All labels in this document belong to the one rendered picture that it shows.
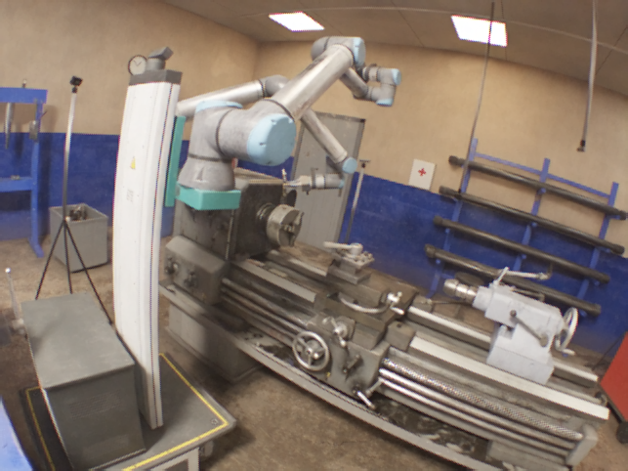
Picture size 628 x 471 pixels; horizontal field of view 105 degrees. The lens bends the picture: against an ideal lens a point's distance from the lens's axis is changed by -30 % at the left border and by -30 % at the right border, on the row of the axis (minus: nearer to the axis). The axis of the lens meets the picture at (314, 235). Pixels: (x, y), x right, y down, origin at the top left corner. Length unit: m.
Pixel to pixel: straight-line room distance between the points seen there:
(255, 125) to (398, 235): 4.21
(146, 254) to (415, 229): 4.16
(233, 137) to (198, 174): 0.17
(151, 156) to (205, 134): 0.19
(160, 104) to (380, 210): 4.27
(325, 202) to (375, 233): 0.93
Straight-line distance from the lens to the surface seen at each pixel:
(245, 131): 0.94
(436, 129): 4.87
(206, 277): 2.12
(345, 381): 1.73
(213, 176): 1.05
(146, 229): 1.15
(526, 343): 1.75
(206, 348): 2.52
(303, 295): 1.86
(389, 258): 5.08
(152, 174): 1.11
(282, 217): 2.02
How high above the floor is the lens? 1.62
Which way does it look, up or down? 15 degrees down
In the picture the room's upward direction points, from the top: 12 degrees clockwise
